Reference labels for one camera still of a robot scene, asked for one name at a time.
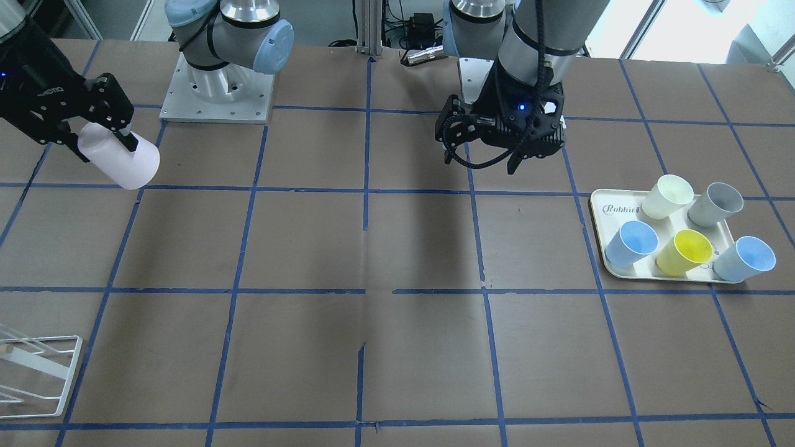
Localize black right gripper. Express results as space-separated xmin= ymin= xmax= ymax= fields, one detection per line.
xmin=1 ymin=25 xmax=139 ymax=163

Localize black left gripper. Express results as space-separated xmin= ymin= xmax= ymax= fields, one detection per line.
xmin=435 ymin=61 xmax=566 ymax=175

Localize pink plastic cup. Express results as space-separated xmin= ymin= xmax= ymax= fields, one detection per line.
xmin=78 ymin=124 xmax=161 ymax=190

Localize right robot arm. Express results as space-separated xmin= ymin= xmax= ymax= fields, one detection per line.
xmin=1 ymin=1 xmax=294 ymax=161

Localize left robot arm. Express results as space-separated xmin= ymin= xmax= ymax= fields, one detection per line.
xmin=434 ymin=1 xmax=608 ymax=174

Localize pale green plastic cup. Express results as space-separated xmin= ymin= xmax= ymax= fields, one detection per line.
xmin=641 ymin=174 xmax=694 ymax=220

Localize yellow plastic cup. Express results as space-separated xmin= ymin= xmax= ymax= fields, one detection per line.
xmin=655 ymin=229 xmax=714 ymax=276

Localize grey plastic cup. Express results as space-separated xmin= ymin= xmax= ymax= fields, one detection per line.
xmin=687 ymin=182 xmax=745 ymax=227

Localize light blue plastic cup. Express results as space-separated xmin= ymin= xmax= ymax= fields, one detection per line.
xmin=713 ymin=235 xmax=777 ymax=282

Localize cream plastic tray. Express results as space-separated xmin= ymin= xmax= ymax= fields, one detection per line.
xmin=589 ymin=189 xmax=735 ymax=284

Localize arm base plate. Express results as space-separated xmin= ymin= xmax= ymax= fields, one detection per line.
xmin=160 ymin=55 xmax=275 ymax=125
xmin=459 ymin=58 xmax=494 ymax=105

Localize white wire cup rack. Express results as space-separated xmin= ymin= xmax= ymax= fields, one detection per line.
xmin=1 ymin=323 xmax=83 ymax=420

